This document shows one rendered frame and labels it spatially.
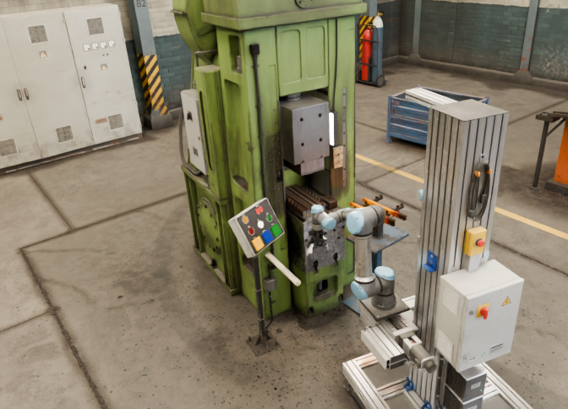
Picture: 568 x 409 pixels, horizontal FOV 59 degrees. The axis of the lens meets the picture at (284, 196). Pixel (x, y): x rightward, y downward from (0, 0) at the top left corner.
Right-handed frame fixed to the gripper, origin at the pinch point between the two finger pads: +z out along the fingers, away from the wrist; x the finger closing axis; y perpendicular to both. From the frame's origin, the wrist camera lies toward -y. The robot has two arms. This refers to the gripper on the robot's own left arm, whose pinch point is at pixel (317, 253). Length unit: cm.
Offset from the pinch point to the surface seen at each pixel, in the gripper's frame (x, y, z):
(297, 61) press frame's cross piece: 19, -65, -111
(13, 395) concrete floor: -212, -60, 93
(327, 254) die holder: 29, -45, 37
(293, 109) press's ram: 8, -49, -83
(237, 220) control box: -45, -23, -25
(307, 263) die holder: 10, -43, 37
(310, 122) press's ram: 21, -50, -71
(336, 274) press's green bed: 38, -48, 59
